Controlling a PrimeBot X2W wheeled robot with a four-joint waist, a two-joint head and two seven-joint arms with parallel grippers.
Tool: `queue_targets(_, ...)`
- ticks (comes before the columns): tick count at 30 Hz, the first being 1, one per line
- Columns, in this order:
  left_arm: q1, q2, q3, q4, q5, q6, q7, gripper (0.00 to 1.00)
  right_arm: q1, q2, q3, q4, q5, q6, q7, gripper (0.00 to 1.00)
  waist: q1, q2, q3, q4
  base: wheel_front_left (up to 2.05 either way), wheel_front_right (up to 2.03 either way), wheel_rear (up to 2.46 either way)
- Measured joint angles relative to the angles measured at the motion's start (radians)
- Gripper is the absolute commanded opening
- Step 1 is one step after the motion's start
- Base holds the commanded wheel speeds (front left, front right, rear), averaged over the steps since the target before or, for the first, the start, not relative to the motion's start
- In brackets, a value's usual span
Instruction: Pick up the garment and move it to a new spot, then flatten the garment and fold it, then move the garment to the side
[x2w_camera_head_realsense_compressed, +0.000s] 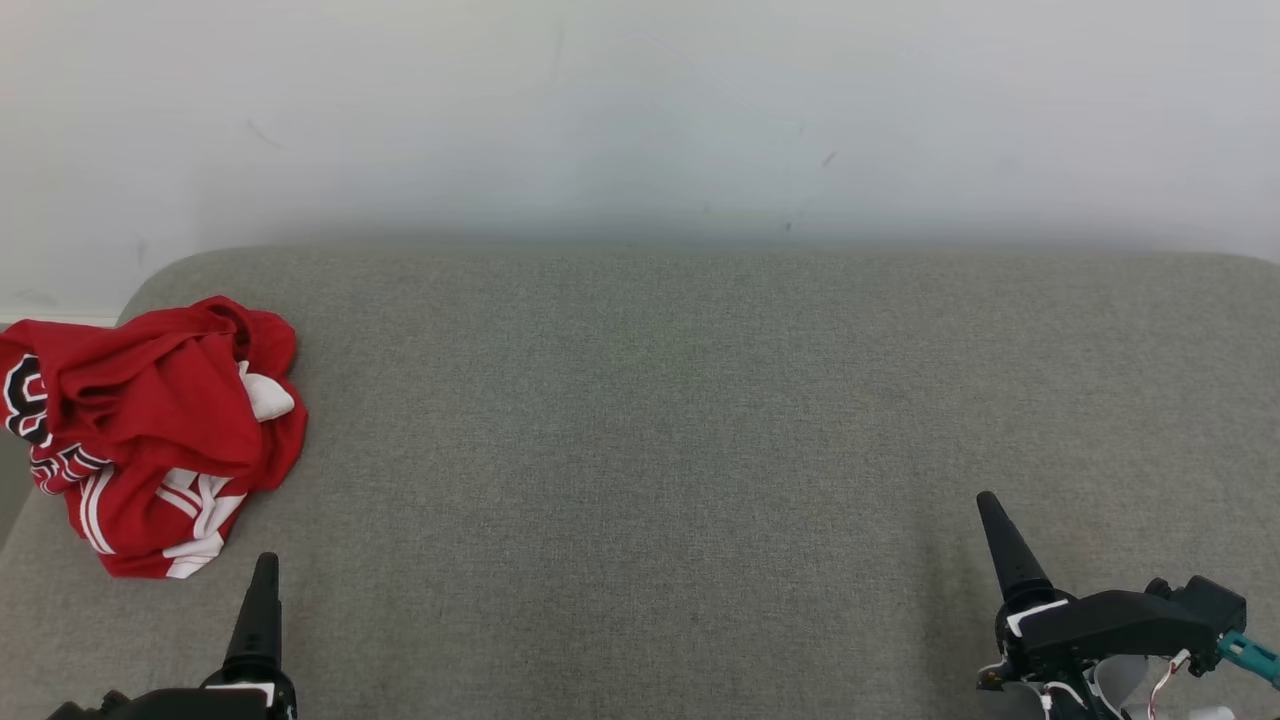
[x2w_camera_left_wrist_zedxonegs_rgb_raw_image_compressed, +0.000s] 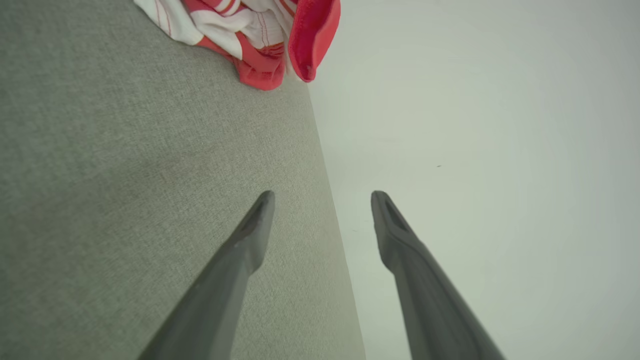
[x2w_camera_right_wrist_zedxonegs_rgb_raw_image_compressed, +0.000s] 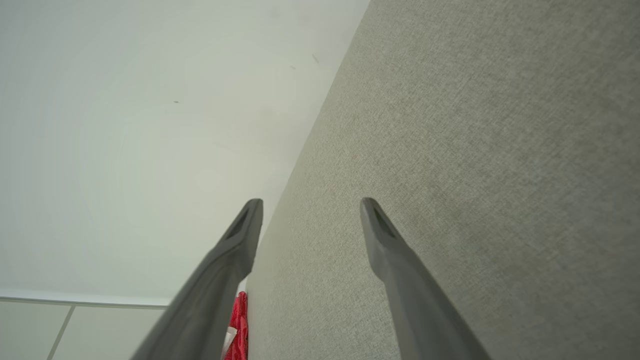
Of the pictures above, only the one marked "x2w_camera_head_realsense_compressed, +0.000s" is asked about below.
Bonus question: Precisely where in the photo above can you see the red Bulls jersey white sleeves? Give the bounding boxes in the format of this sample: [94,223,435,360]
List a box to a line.
[0,318,309,581]

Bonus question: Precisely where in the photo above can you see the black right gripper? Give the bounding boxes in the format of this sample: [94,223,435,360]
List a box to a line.
[975,490,1216,686]

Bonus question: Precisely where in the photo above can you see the grey fabric sofa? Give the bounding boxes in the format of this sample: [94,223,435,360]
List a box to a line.
[0,245,1280,720]

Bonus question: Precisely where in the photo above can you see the red shorts white stripe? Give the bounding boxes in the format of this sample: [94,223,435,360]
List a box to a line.
[40,295,301,481]

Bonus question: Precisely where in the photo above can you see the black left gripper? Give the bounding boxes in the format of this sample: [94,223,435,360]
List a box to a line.
[128,552,298,720]

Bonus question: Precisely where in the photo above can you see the teal right cable connector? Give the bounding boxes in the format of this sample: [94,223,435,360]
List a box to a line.
[1215,630,1280,691]

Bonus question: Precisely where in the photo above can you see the red white twisted wires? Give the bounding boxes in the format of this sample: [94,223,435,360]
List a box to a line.
[1148,650,1193,720]

